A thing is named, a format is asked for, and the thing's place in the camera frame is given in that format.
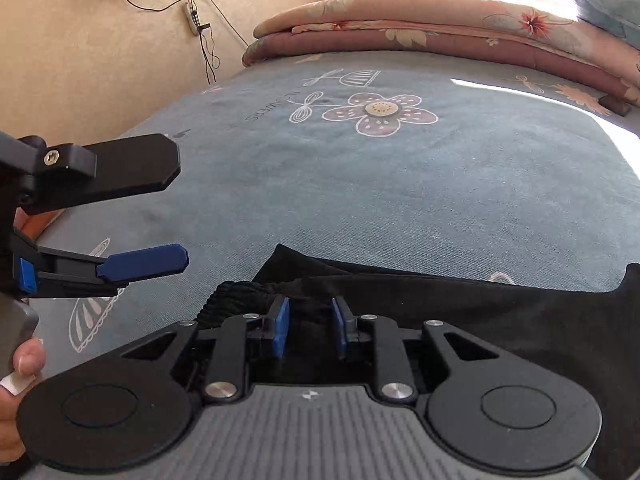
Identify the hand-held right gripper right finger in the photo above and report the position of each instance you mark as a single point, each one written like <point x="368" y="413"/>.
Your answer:
<point x="341" y="330"/>

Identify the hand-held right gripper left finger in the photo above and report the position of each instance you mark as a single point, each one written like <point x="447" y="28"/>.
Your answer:
<point x="280" y="330"/>

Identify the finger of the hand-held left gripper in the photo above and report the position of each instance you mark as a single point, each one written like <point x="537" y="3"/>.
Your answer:
<point x="130" y="165"/>
<point x="145" y="262"/>

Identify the person's left hand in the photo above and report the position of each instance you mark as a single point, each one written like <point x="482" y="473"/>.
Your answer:
<point x="10" y="420"/>

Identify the blue floral bed sheet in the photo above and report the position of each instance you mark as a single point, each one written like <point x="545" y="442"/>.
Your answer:
<point x="350" y="185"/>

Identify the white power strip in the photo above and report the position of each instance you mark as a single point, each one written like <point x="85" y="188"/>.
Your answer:
<point x="192" y="19"/>

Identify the pink floral folded quilt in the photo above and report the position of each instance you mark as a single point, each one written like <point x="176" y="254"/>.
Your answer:
<point x="400" y="20"/>

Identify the dark flat phone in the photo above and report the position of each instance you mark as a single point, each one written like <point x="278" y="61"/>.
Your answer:
<point x="616" y="106"/>

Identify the blue floral pillow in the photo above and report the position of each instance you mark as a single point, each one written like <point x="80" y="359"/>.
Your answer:
<point x="610" y="10"/>

